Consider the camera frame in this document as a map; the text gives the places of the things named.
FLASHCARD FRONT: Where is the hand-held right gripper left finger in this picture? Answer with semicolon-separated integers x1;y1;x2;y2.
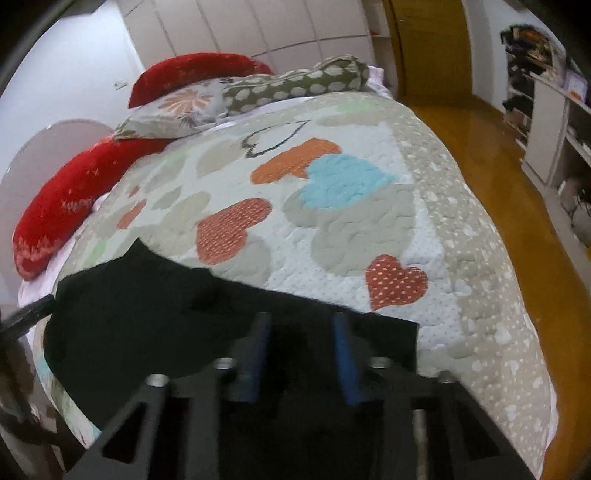
65;311;273;480

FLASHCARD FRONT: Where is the purple box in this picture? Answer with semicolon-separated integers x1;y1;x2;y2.
566;69;590;101

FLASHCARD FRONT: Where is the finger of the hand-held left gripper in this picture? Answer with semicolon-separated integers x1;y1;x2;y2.
0;295;56;340

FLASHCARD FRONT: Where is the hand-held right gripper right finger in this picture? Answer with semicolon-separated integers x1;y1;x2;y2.
332;311;539;480

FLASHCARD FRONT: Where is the white shelf unit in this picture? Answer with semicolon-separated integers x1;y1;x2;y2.
501;23;591;241

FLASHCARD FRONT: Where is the dark clutter pile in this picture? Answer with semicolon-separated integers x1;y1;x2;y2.
501;25;568;84

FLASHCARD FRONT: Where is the grey headboard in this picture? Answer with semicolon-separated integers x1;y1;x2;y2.
0;119;116;301

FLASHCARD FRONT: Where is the wooden door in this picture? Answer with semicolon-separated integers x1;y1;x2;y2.
383;0;476;100

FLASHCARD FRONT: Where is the floral pillow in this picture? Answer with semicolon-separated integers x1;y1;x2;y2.
113;78;232;140

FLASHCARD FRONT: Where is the green polka dot pillow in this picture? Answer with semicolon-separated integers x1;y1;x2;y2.
221;55;370;116

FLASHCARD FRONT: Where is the black hooded garment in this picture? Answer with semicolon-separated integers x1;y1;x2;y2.
42;239;420;444

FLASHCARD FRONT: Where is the white wardrobe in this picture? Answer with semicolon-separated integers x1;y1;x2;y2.
115;0;393;88

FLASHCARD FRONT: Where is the heart pattern quilt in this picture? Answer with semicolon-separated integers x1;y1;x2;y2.
34;90;559;478

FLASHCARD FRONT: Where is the red pillow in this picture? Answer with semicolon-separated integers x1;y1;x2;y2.
13;137;169;281
128;53;273;109

